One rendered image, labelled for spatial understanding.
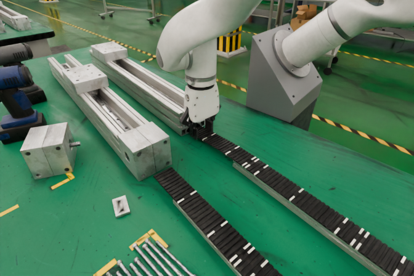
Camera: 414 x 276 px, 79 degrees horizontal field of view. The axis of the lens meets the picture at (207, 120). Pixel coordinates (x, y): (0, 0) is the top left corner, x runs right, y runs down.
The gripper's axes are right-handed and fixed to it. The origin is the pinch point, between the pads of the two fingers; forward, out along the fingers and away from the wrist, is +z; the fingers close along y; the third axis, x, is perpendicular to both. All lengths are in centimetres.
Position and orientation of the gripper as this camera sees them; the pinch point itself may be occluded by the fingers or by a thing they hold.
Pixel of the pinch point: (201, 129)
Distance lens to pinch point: 77.4
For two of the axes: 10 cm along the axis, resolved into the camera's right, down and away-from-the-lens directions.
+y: 7.7, -3.5, 5.4
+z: 0.0, 8.4, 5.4
